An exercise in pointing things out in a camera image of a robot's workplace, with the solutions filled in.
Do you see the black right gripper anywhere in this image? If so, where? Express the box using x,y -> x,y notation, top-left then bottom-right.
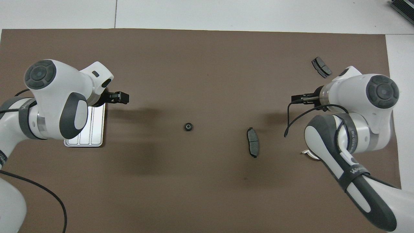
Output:
291,85 -> 324,107

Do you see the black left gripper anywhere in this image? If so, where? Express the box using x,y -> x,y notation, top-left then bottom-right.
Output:
97,88 -> 130,106

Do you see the silver metal tray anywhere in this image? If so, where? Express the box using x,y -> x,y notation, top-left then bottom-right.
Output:
64,104 -> 106,148

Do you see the stacked dark brake pad pair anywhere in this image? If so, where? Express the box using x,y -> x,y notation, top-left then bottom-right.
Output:
311,57 -> 332,79

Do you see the single dark grey brake pad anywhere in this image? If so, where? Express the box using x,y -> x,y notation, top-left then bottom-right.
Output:
247,127 -> 260,158

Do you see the brown paper table mat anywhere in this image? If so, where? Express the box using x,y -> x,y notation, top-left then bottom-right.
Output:
0,28 -> 407,233

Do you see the black ribbed metal block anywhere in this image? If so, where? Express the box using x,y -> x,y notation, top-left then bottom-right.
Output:
388,0 -> 414,26

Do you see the white curved plastic bracket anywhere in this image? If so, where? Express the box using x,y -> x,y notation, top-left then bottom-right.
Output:
301,149 -> 320,160

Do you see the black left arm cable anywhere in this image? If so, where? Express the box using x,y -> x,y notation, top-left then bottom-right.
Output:
0,89 -> 68,233

